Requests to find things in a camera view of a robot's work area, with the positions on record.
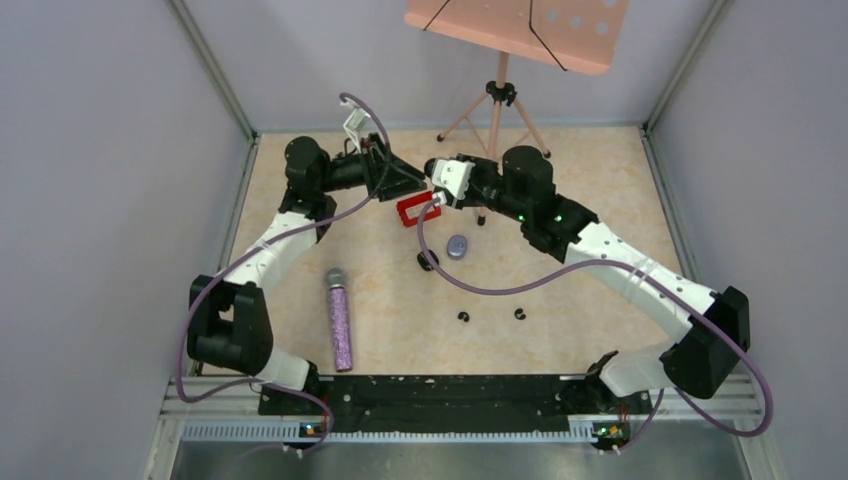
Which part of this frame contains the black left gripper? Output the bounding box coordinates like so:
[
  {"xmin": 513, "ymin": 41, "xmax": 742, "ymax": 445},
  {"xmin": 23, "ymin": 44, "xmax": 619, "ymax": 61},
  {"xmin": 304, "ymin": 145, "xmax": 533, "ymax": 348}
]
[{"xmin": 316, "ymin": 131, "xmax": 426, "ymax": 201}]

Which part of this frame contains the silver blue earbud charging case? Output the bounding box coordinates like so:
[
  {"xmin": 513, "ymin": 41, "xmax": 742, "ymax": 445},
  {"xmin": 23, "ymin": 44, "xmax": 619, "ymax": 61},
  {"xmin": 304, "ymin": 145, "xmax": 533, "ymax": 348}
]
[{"xmin": 446, "ymin": 234, "xmax": 468, "ymax": 260}]

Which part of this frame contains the black glossy earbud case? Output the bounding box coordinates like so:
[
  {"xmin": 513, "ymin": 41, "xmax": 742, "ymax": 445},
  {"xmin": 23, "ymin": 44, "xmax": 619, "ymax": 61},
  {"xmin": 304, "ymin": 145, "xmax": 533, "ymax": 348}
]
[{"xmin": 416, "ymin": 249, "xmax": 440, "ymax": 272}]

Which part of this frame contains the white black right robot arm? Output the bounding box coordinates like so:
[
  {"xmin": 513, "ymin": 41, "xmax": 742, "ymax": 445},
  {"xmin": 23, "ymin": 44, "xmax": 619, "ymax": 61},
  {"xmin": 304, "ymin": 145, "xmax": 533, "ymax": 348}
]
[{"xmin": 424, "ymin": 145, "xmax": 750, "ymax": 412}]

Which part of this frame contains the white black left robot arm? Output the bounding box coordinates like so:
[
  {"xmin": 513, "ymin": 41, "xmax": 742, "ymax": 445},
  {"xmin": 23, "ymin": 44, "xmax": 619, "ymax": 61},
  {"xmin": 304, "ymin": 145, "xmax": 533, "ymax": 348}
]
[{"xmin": 185, "ymin": 134, "xmax": 426, "ymax": 414}]

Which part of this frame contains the red toy window brick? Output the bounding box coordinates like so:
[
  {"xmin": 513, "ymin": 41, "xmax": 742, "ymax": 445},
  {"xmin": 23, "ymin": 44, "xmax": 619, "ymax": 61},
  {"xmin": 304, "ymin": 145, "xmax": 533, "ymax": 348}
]
[{"xmin": 395, "ymin": 191, "xmax": 433, "ymax": 228}]

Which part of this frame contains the purple glitter microphone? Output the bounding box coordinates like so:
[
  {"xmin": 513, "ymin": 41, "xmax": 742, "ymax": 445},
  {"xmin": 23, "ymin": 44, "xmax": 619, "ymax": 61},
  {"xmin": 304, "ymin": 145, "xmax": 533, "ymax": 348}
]
[{"xmin": 325, "ymin": 268, "xmax": 354, "ymax": 372}]

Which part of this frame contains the pink music stand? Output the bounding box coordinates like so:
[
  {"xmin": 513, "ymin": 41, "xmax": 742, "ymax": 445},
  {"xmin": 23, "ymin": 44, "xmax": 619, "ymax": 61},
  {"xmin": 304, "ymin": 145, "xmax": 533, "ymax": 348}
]
[{"xmin": 404, "ymin": 0, "xmax": 632, "ymax": 229}]

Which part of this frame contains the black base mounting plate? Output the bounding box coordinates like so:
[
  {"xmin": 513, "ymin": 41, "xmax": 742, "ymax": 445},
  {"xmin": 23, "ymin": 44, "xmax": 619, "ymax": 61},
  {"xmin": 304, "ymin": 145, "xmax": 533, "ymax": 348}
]
[{"xmin": 258, "ymin": 375, "xmax": 650, "ymax": 434}]

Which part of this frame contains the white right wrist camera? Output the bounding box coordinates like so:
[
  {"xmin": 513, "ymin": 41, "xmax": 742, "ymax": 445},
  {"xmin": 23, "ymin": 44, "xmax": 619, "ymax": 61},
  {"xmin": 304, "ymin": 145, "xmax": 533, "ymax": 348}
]
[{"xmin": 430, "ymin": 158, "xmax": 474, "ymax": 209}]

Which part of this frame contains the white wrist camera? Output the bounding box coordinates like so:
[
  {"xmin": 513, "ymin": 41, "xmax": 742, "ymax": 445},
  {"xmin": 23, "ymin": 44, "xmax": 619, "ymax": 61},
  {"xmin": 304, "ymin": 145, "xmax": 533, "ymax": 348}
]
[
  {"xmin": 340, "ymin": 99, "xmax": 371, "ymax": 153},
  {"xmin": 430, "ymin": 158, "xmax": 474, "ymax": 209}
]

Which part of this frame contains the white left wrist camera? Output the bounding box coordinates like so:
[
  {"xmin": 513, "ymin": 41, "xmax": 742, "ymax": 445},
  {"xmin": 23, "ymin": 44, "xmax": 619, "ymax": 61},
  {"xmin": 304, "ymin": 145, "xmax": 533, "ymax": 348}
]
[{"xmin": 340, "ymin": 99, "xmax": 371, "ymax": 153}]

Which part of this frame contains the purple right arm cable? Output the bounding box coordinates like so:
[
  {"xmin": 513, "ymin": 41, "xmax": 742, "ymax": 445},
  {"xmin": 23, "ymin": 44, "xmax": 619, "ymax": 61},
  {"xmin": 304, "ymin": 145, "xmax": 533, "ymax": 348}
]
[{"xmin": 415, "ymin": 193, "xmax": 775, "ymax": 454}]

